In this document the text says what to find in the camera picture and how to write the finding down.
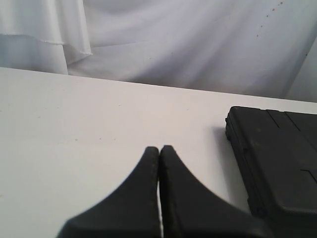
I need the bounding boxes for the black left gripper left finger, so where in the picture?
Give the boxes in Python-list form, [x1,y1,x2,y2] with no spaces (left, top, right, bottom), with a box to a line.
[57,147,159,238]

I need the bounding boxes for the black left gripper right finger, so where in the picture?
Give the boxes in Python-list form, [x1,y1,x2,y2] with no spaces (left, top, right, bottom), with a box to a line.
[158,145,273,238]

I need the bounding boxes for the white backdrop curtain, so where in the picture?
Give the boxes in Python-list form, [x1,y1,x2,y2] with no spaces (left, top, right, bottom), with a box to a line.
[0,0,317,102]

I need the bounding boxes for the black plastic tool case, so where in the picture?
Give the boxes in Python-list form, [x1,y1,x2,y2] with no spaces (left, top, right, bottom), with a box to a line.
[226,106,317,222]

